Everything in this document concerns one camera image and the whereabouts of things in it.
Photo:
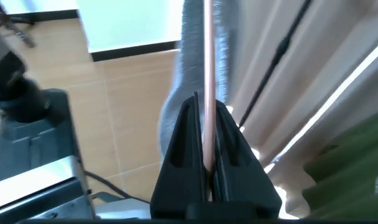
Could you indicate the black clothes rack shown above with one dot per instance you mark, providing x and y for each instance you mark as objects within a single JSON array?
[{"x": 280, "y": 49}]

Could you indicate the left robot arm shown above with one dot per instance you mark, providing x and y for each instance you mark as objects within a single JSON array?
[{"x": 18, "y": 96}]

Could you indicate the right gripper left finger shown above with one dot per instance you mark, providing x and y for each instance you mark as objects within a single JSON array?
[{"x": 176, "y": 180}]

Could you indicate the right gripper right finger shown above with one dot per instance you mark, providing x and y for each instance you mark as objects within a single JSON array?
[{"x": 245, "y": 186}]

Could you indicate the pale grey shorts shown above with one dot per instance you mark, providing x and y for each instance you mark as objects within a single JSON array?
[{"x": 189, "y": 62}]

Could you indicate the beige curtain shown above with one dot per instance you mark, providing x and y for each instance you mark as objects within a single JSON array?
[{"x": 316, "y": 77}]

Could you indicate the green long-sleeved shirt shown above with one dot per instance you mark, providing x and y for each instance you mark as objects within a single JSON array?
[{"x": 347, "y": 174}]

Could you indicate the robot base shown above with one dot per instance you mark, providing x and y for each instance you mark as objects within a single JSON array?
[{"x": 36, "y": 174}]

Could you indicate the pink clothes hanger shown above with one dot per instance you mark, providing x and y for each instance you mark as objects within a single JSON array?
[{"x": 209, "y": 77}]

